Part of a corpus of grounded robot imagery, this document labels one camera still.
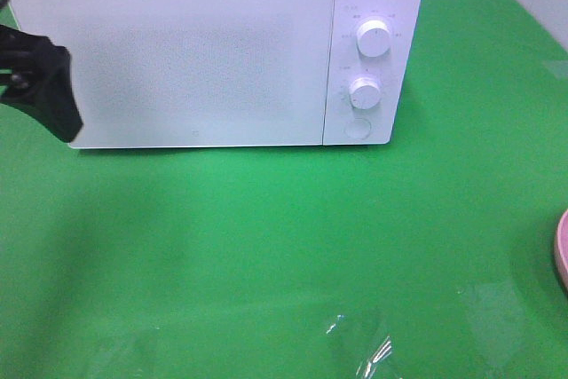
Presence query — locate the round door release button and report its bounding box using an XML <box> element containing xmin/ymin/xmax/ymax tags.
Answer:
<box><xmin>344</xmin><ymin>118</ymin><xmax>372</xmax><ymax>140</ymax></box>

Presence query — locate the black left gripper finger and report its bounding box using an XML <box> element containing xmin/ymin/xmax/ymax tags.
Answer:
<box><xmin>31</xmin><ymin>36</ymin><xmax>83</xmax><ymax>143</ymax></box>

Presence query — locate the white microwave knob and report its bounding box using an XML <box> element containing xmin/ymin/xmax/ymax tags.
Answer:
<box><xmin>356</xmin><ymin>18</ymin><xmax>391</xmax><ymax>58</ymax></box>
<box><xmin>348</xmin><ymin>77</ymin><xmax>383</xmax><ymax>110</ymax></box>

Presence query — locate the pink plate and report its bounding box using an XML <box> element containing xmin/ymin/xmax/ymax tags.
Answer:
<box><xmin>553</xmin><ymin>210</ymin><xmax>568</xmax><ymax>294</ymax></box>

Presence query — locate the white microwave oven body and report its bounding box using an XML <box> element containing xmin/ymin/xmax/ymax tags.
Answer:
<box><xmin>0</xmin><ymin>0</ymin><xmax>426</xmax><ymax>150</ymax></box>

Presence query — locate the white microwave door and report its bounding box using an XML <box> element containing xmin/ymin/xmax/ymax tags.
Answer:
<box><xmin>12</xmin><ymin>0</ymin><xmax>333</xmax><ymax>148</ymax></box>

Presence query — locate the green table mat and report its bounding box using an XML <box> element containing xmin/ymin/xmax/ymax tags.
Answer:
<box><xmin>1</xmin><ymin>0</ymin><xmax>567</xmax><ymax>378</ymax></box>

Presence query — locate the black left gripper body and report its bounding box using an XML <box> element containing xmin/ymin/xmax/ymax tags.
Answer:
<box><xmin>1</xmin><ymin>25</ymin><xmax>49</xmax><ymax>108</ymax></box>

